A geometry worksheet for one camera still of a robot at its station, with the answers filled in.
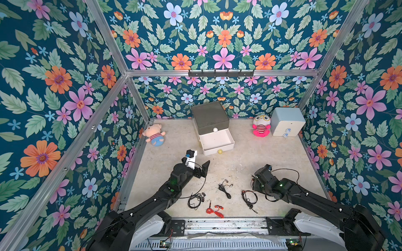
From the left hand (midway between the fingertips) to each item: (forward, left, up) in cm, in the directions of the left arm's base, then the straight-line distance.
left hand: (203, 158), depth 81 cm
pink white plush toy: (+28, -42, -10) cm, 51 cm away
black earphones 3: (-21, -23, -15) cm, 35 cm away
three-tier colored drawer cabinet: (+20, -6, +5) cm, 22 cm away
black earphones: (-14, +3, -16) cm, 22 cm away
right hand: (-12, -27, -13) cm, 32 cm away
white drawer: (+14, -9, -5) cm, 17 cm away
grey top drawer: (+41, -6, -10) cm, 43 cm away
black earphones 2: (-11, -9, -15) cm, 21 cm away
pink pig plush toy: (+24, +31, -9) cm, 40 cm away
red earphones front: (-22, -2, -16) cm, 27 cm away
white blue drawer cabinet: (+23, -54, -1) cm, 59 cm away
